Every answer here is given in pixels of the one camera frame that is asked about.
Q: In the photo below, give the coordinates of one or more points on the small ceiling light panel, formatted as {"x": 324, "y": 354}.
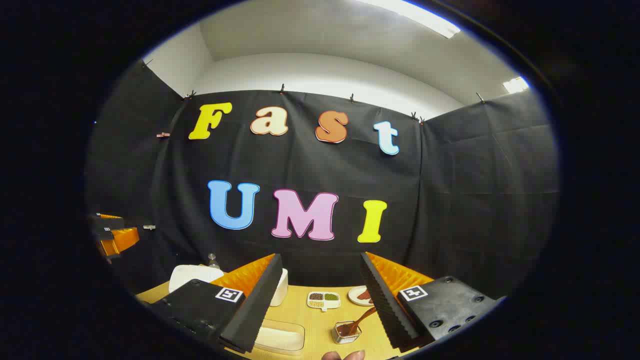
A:
{"x": 516, "y": 85}

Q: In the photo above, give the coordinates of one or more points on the small clear glass bottle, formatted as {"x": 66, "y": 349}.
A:
{"x": 213, "y": 261}

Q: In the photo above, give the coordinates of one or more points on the white toaster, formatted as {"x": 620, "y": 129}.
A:
{"x": 281, "y": 290}

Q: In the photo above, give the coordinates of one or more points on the white oval plate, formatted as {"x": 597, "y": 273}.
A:
{"x": 356, "y": 297}

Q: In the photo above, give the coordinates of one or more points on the white divided bean dish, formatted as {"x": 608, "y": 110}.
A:
{"x": 324, "y": 300}

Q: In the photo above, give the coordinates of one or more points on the long ceiling light panel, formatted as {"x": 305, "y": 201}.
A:
{"x": 420, "y": 15}

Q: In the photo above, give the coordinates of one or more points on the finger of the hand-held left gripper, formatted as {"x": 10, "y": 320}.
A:
{"x": 106, "y": 227}
{"x": 122, "y": 240}

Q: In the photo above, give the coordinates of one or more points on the brown wooden spoon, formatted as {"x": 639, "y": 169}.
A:
{"x": 361, "y": 320}

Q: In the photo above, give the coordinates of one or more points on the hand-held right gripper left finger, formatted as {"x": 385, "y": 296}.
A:
{"x": 257, "y": 310}

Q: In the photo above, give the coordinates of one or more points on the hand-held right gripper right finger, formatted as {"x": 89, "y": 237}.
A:
{"x": 387, "y": 310}

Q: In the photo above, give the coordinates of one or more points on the clear container of rice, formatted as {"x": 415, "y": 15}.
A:
{"x": 280, "y": 337}

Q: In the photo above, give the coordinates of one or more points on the red meat piece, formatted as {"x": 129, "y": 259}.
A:
{"x": 365, "y": 295}

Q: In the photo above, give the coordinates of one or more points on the white rice cooker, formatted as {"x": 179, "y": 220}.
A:
{"x": 192, "y": 276}

